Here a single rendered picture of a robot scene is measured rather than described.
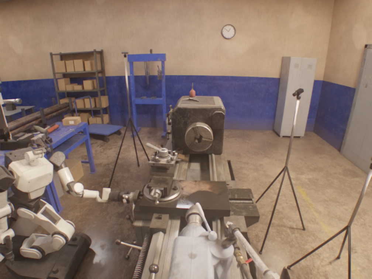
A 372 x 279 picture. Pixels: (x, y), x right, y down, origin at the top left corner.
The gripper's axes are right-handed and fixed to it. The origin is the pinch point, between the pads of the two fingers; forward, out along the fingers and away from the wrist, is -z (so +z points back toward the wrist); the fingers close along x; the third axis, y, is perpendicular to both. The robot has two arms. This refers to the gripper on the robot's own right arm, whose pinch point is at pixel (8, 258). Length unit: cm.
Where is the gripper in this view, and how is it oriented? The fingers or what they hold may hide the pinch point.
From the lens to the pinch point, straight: 220.0
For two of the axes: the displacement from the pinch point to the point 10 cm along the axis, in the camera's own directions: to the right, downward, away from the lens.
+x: 9.0, 3.1, -3.2
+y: 3.9, -1.9, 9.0
